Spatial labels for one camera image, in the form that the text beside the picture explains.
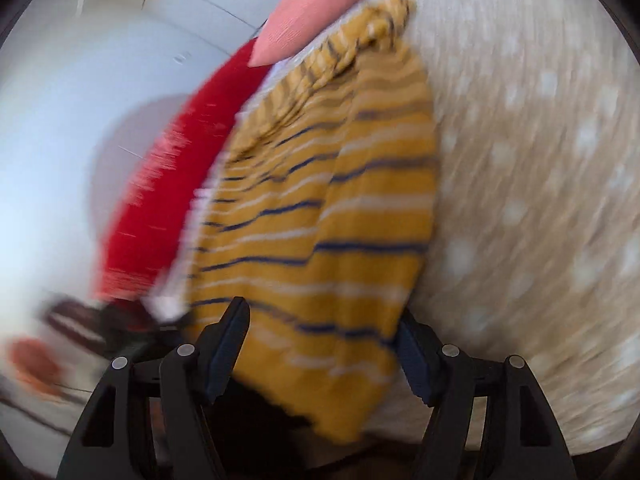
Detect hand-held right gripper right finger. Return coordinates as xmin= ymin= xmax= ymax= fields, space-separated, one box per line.
xmin=396 ymin=307 xmax=580 ymax=480

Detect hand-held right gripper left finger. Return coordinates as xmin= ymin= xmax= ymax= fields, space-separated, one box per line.
xmin=56 ymin=296 xmax=251 ymax=480

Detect yellow striped knit garment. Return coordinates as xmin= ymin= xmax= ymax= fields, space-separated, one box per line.
xmin=182 ymin=0 xmax=441 ymax=445

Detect dark wooden furniture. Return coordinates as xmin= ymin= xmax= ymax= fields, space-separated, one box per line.
xmin=42 ymin=297 xmax=196 ymax=361

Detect red cloth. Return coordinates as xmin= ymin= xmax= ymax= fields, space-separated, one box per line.
xmin=92 ymin=37 xmax=271 ymax=303

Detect orange round object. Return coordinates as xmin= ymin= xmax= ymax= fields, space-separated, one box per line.
xmin=7 ymin=337 xmax=66 ymax=396

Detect beige spotted bed sheet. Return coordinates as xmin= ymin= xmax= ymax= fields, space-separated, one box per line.
xmin=310 ymin=0 xmax=640 ymax=456

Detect pink pillow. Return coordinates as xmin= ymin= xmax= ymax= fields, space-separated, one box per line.
xmin=248 ymin=0 xmax=368 ymax=67

